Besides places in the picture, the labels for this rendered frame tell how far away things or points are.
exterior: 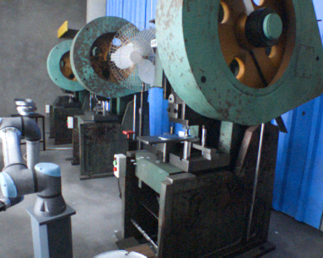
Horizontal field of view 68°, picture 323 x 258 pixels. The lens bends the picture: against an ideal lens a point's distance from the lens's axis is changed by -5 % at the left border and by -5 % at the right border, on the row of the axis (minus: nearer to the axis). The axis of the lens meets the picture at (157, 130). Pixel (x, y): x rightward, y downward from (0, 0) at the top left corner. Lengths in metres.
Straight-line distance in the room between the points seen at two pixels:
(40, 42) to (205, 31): 7.12
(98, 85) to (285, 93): 1.82
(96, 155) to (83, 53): 1.13
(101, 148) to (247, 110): 2.11
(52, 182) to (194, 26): 0.90
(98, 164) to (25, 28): 5.60
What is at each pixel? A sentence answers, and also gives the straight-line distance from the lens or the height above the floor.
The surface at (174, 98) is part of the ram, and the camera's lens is 1.44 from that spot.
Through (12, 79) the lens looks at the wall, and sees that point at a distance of 7.78.
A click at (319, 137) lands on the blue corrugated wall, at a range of 2.25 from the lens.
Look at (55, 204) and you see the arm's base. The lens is 1.29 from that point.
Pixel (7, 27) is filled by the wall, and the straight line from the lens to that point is 7.90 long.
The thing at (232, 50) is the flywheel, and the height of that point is 1.23.
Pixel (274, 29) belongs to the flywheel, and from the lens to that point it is 1.13.
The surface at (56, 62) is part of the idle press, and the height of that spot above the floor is 1.35.
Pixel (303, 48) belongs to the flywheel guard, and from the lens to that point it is 1.43.
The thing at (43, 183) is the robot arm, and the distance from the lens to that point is 1.24.
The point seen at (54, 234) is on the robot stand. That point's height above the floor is 0.36.
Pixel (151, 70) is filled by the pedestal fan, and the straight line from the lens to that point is 2.14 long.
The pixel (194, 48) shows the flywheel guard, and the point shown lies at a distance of 0.90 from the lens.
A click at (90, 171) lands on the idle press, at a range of 2.97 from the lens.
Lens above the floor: 1.07
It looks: 10 degrees down
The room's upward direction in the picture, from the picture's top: 3 degrees clockwise
